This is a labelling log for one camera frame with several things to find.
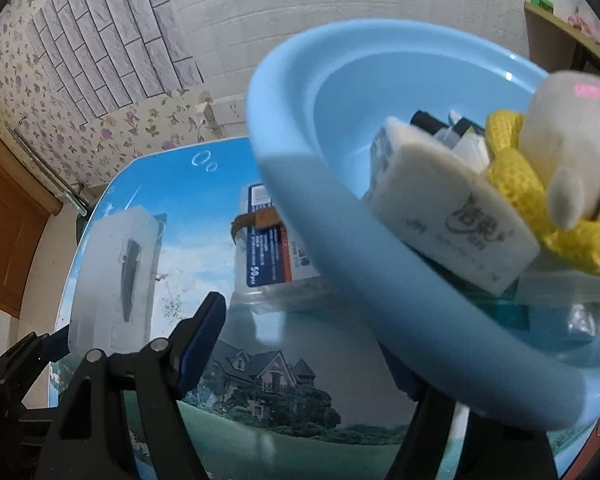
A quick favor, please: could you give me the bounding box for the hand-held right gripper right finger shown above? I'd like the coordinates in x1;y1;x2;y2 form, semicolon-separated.
380;345;600;480

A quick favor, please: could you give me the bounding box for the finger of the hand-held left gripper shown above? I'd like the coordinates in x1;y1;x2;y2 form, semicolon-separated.
0;327;73;387

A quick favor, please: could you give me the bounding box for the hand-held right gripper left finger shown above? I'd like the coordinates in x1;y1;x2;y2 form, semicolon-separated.
40;291;228;480

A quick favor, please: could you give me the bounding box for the translucent plastic box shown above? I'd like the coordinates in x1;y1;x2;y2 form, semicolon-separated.
67;207;168;361

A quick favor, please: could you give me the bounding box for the clear box with blue label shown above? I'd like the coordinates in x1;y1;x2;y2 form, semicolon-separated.
228;183;341;311

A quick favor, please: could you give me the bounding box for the green wrapper packet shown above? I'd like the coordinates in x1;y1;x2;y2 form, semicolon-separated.
460;295;536;333

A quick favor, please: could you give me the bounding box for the blue plastic basin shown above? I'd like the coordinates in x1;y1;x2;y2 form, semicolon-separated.
246;19;600;431

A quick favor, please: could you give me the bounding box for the white and orange tissue pack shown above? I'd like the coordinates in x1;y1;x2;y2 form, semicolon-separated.
367;116;541;296

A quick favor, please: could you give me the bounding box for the yellow mesh scrubber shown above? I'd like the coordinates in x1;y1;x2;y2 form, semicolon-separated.
482;110;600;276

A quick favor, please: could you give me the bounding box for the black power adapter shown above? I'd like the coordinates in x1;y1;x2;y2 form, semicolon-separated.
410;109;486;141

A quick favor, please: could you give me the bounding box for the white plush rabbit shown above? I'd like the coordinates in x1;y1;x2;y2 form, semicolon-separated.
519;71;600;228

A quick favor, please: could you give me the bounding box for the wooden door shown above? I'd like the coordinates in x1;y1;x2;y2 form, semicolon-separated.
0;120;63;318

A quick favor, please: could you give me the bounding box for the side table with black legs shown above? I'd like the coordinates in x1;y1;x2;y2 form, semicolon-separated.
524;1;600;81

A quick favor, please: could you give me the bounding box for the pink ornament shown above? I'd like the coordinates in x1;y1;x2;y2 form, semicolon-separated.
567;7;600;36

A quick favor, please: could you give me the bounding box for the grey dustpan with metal handle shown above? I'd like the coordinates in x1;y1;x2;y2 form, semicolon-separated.
10;117;91;216

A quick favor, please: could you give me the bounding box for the white wall socket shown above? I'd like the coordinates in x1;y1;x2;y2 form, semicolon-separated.
215;99;246;126

